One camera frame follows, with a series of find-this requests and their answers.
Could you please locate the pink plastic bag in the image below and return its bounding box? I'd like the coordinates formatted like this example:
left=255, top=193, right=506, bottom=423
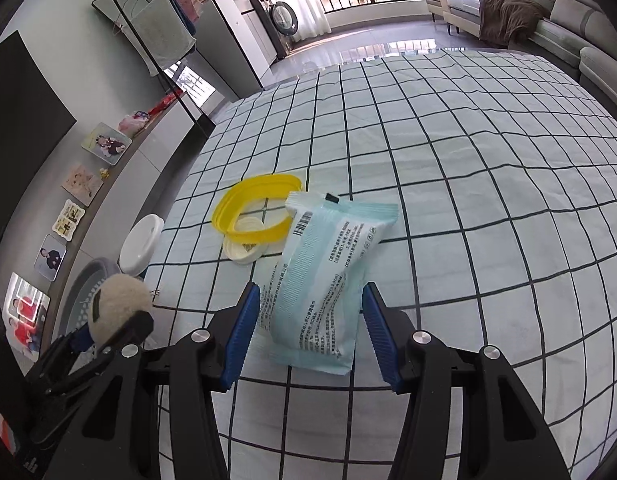
left=118, top=110, right=150, bottom=139

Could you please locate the grey tall cabinet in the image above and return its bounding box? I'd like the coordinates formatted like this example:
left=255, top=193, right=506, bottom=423
left=196, top=0, right=275, bottom=102

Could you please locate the brown throw blanket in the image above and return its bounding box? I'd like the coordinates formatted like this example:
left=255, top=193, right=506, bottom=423
left=479, top=0, right=545, bottom=47

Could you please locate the white round stool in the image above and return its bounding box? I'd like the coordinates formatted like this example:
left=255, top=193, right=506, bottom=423
left=118, top=214, right=164, bottom=276

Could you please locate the beige drawing photo frame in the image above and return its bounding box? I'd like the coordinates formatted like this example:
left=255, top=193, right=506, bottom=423
left=62, top=164, right=103, bottom=206

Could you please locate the small scalloped photo frame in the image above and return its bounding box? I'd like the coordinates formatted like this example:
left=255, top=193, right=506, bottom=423
left=51, top=200, right=86, bottom=242

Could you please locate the black wall television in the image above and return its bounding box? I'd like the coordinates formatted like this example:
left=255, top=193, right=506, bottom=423
left=0, top=32, right=76, bottom=244

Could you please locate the checkered white bed sheet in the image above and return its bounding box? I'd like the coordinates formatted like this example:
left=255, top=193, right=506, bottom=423
left=146, top=50, right=617, bottom=479

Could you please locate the grey sectional sofa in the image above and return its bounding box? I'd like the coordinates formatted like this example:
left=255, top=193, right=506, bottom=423
left=507, top=0, right=617, bottom=106

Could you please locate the red family photo frame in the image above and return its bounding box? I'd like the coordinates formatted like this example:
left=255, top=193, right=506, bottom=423
left=2, top=273, right=50, bottom=362

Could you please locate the baby photo frame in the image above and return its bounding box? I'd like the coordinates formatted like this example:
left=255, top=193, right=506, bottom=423
left=81, top=122, right=132, bottom=166

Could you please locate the yellow plastic lid ring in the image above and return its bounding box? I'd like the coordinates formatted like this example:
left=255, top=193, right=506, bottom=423
left=210, top=172, right=304, bottom=247

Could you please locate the red flat package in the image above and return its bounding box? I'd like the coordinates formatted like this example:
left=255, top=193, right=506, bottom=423
left=148, top=89, right=182, bottom=118

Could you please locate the long grey tv cabinet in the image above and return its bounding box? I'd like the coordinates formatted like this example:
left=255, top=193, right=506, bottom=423
left=42, top=93, right=202, bottom=349

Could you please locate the white round cap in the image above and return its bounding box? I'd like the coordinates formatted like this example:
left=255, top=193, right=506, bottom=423
left=223, top=217, right=268, bottom=266

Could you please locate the front-load washing machine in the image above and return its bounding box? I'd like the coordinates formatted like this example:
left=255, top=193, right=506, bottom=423
left=250, top=0, right=299, bottom=61

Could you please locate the grey perforated laundry basket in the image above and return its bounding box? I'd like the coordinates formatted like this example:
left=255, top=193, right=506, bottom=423
left=54, top=258, right=121, bottom=336

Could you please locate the beige wool ball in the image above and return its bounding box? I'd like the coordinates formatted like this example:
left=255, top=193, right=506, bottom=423
left=87, top=273, right=152, bottom=349

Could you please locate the light blue wipes packet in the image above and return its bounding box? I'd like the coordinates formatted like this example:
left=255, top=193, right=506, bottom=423
left=258, top=192, right=398, bottom=375

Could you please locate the grey hanging towel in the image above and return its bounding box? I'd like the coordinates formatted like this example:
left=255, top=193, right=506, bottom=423
left=128, top=0, right=197, bottom=77

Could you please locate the man portrait photo frame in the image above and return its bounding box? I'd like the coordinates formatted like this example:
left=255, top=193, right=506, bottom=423
left=34, top=247, right=64, bottom=282

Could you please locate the black clothes drying rack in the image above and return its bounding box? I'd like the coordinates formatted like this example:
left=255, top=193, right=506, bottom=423
left=91, top=0, right=240, bottom=137

